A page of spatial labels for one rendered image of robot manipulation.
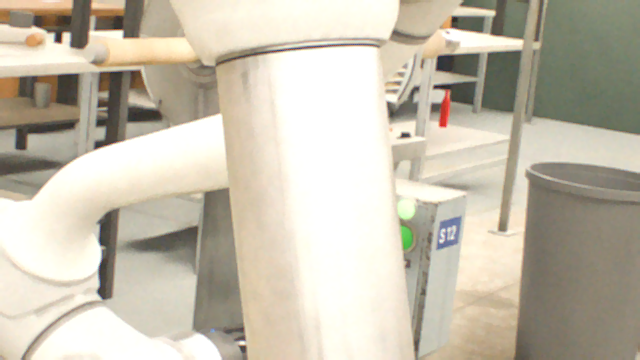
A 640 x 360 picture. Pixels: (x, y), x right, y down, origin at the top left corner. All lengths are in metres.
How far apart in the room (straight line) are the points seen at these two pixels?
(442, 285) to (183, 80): 0.43
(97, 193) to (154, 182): 0.07
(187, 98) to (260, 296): 0.98
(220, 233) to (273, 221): 1.16
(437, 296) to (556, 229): 2.70
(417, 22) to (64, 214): 0.40
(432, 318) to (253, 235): 0.86
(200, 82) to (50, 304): 0.56
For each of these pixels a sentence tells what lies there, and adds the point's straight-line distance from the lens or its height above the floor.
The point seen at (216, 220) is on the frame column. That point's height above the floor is 0.99.
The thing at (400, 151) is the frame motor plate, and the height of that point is 1.11.
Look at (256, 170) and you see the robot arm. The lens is 0.76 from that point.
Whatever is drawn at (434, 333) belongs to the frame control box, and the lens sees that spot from 1.62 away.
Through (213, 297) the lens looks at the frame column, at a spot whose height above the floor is 0.87.
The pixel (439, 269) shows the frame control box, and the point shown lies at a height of 1.03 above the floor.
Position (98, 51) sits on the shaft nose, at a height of 1.25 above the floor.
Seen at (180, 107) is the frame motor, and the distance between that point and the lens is 1.74.
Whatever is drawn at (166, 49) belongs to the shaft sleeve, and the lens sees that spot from 1.61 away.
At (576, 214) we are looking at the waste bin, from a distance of 4.25.
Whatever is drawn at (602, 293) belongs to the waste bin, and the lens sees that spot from 4.31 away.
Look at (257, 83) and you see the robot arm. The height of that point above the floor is 1.33.
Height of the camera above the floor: 1.41
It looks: 11 degrees down
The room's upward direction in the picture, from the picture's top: 6 degrees clockwise
